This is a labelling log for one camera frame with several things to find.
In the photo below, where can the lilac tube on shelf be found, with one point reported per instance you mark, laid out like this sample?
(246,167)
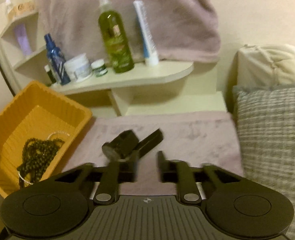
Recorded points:
(22,39)

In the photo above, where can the grey checked pillow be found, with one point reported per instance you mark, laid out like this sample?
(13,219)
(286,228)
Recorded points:
(265,119)

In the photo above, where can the white cream jar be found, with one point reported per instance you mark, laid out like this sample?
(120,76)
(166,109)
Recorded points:
(78,68)

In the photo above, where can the white curved door frame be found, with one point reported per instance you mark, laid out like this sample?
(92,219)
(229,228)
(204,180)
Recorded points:
(0,62)

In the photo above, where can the cream corner shelf unit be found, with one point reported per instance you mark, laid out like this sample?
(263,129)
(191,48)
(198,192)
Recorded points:
(170,87)

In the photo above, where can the cream pillow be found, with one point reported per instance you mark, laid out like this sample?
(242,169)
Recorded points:
(266,65)

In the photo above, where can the small green white jar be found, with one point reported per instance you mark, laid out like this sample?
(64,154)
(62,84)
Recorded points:
(99,67)

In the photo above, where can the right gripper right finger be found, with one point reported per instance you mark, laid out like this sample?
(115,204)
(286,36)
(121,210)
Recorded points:
(179,173)

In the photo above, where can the blue spray bottle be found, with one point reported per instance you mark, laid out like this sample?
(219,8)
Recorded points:
(57,60)

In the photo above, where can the orange plastic tray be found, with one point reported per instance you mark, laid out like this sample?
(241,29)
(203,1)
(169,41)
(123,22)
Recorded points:
(38,112)

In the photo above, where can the green olive spray bottle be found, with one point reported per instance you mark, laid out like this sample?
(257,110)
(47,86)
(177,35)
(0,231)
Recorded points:
(114,38)

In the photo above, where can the lilac towel hanging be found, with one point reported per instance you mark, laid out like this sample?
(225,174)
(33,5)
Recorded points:
(184,30)

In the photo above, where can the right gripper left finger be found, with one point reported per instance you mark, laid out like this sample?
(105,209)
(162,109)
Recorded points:
(114,174)

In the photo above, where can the blue white tube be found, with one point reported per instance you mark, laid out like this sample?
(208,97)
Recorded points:
(149,48)

